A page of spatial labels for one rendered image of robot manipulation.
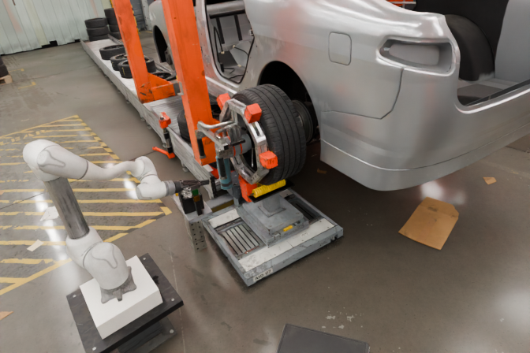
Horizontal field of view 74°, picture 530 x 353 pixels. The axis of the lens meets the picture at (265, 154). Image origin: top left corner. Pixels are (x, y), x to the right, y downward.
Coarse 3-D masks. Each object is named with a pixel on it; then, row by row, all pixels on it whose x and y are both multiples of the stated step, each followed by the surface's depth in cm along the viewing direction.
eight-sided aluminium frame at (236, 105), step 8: (224, 104) 231; (232, 104) 220; (240, 104) 219; (224, 112) 235; (240, 112) 212; (224, 120) 245; (248, 128) 209; (256, 128) 211; (224, 136) 251; (256, 136) 206; (264, 136) 208; (256, 144) 206; (264, 144) 208; (256, 152) 210; (232, 160) 252; (240, 160) 252; (256, 160) 214; (240, 168) 249; (264, 168) 216; (248, 176) 237; (256, 176) 222
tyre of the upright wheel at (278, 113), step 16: (240, 96) 226; (256, 96) 215; (272, 96) 216; (272, 112) 209; (288, 112) 212; (272, 128) 205; (288, 128) 210; (272, 144) 208; (288, 144) 211; (304, 144) 217; (288, 160) 215; (304, 160) 226; (272, 176) 222; (288, 176) 235
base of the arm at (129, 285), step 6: (126, 282) 187; (132, 282) 190; (102, 288) 184; (114, 288) 183; (120, 288) 184; (126, 288) 186; (132, 288) 187; (102, 294) 184; (108, 294) 183; (114, 294) 183; (120, 294) 182; (102, 300) 182; (108, 300) 183; (120, 300) 182
